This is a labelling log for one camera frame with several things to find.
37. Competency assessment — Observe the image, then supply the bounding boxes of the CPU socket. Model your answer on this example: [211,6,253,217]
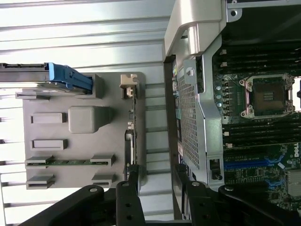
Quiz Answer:
[238,73,296,118]

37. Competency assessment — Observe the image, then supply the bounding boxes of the metal socket cover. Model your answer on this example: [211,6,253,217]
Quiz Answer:
[293,76,301,111]

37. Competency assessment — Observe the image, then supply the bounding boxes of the grey plastic parts rack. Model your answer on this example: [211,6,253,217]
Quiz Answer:
[15,72,148,196]

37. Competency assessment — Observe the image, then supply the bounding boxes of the green Dell motherboard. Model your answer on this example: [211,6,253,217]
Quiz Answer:
[213,44,301,212]

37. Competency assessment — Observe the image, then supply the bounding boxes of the black silver PC case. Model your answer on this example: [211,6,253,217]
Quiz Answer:
[163,0,301,226]

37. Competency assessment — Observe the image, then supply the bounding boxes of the blue expansion slot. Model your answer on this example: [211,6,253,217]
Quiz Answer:
[223,161,270,171]

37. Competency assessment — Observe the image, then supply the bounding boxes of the hard disk in blue carrier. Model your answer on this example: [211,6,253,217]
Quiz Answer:
[0,62,94,95]

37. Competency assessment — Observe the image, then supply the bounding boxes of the silver chipset heatsink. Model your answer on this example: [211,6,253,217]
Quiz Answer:
[285,170,301,198]

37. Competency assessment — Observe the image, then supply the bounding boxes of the green RAM stick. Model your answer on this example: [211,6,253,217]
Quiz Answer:
[25,159,114,166]

